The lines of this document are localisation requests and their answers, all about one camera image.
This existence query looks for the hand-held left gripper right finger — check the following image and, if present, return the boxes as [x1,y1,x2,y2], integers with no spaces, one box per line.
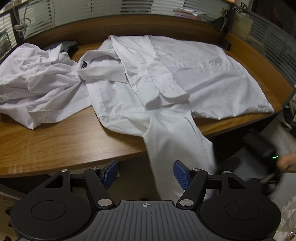
[173,160,249,209]

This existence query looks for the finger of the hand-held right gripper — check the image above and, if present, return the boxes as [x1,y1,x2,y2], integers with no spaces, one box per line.
[216,156,242,174]

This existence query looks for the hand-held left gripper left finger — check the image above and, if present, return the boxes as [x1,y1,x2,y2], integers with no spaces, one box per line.
[44,160,119,209]

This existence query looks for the white long-sleeved dress shirt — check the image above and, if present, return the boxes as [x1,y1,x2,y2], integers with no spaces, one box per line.
[77,34,274,202]

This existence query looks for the person's right hand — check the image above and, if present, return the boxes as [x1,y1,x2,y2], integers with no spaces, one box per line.
[276,154,296,173]

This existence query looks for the white lace blanket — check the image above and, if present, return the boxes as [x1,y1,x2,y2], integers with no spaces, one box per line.
[276,197,296,241]

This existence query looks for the crumpled white shirt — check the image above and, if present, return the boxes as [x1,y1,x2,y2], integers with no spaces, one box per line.
[0,42,93,130]

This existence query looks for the dark grey cloth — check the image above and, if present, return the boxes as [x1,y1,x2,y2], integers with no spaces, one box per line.
[43,40,79,57]

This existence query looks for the papers behind glass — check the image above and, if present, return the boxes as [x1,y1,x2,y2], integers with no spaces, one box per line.
[172,7,208,22]

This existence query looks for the striped glass partition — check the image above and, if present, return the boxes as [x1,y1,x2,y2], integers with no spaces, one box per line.
[0,0,296,90]

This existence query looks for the white hanging cable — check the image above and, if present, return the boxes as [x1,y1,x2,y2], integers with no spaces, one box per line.
[13,0,32,38]

